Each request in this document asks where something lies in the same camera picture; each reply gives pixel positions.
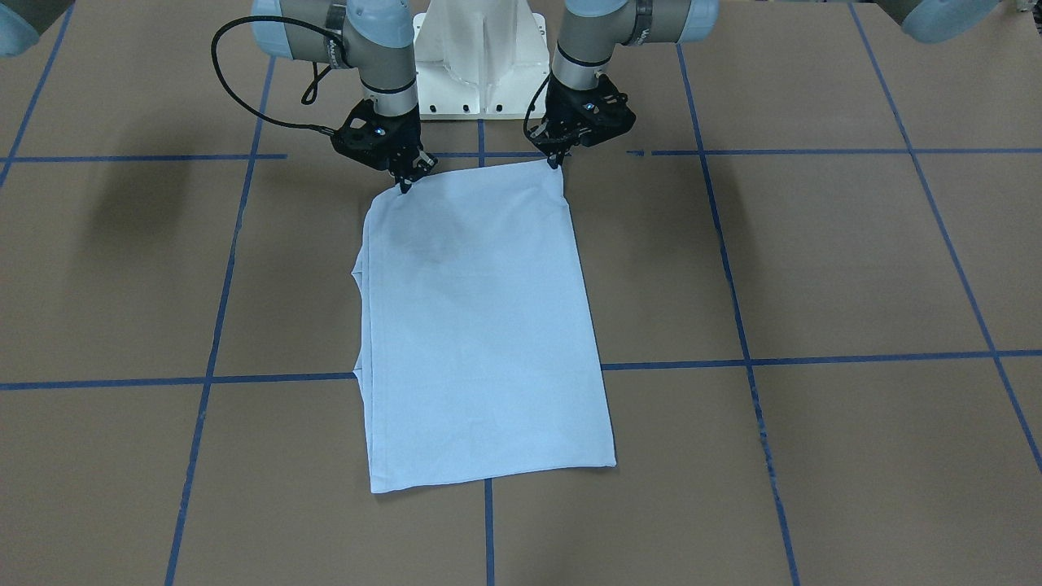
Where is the light blue t-shirt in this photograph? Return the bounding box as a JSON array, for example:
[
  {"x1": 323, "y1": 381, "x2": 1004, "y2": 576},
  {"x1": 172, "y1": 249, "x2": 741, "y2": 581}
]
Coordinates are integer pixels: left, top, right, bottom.
[{"x1": 352, "y1": 160, "x2": 615, "y2": 494}]

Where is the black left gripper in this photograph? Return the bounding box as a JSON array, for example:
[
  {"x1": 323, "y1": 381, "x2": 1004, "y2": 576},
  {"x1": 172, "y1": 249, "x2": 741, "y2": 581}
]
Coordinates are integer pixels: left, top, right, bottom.
[{"x1": 526, "y1": 73, "x2": 637, "y2": 170}]

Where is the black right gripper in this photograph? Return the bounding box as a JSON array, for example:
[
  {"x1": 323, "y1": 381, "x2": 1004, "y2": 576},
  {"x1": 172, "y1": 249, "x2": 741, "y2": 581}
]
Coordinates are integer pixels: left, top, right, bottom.
[{"x1": 331, "y1": 99, "x2": 438, "y2": 194}]

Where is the black braided left gripper cable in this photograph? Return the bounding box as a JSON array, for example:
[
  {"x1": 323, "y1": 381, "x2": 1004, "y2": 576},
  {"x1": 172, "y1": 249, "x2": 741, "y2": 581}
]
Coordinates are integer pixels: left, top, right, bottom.
[{"x1": 523, "y1": 75, "x2": 554, "y2": 149}]

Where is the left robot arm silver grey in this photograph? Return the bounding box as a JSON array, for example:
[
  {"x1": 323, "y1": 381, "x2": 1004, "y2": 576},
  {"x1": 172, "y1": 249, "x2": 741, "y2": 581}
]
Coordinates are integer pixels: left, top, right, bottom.
[{"x1": 524, "y1": 1, "x2": 720, "y2": 169}]

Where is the white robot mounting base plate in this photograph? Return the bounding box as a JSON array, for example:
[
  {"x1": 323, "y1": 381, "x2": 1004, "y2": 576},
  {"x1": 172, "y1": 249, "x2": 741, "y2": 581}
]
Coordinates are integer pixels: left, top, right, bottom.
[{"x1": 412, "y1": 1, "x2": 551, "y2": 121}]

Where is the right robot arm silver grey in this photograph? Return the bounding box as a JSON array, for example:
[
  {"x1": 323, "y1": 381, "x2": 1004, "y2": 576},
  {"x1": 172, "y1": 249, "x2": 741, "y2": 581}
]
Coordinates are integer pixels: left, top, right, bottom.
[{"x1": 209, "y1": 1, "x2": 438, "y2": 193}]

